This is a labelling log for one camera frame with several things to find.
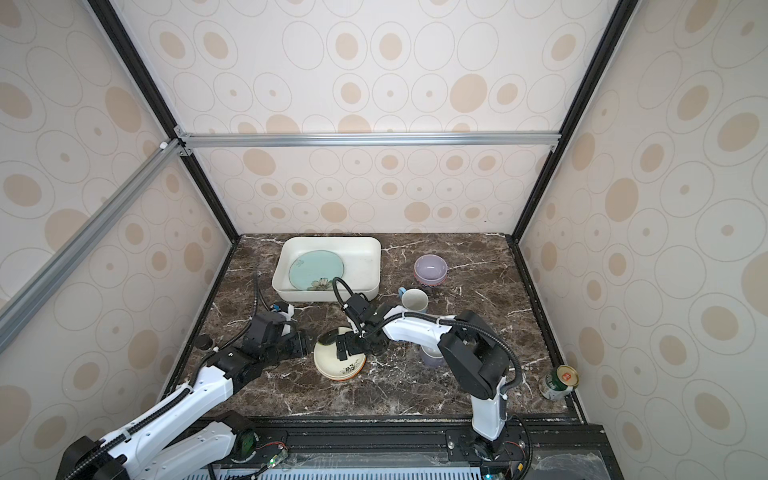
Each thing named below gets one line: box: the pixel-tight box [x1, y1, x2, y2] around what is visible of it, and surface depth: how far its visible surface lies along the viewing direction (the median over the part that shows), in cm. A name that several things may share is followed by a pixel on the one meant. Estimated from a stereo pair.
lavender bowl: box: [414, 254, 449, 287], surface depth 104 cm
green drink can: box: [538, 364, 580, 401], surface depth 76 cm
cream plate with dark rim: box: [313, 327, 367, 381], surface depth 86 cm
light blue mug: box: [398, 287, 429, 312], surface depth 94 cm
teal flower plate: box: [288, 250, 345, 290], surface depth 111 cm
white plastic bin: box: [272, 236, 381, 302], surface depth 113 cm
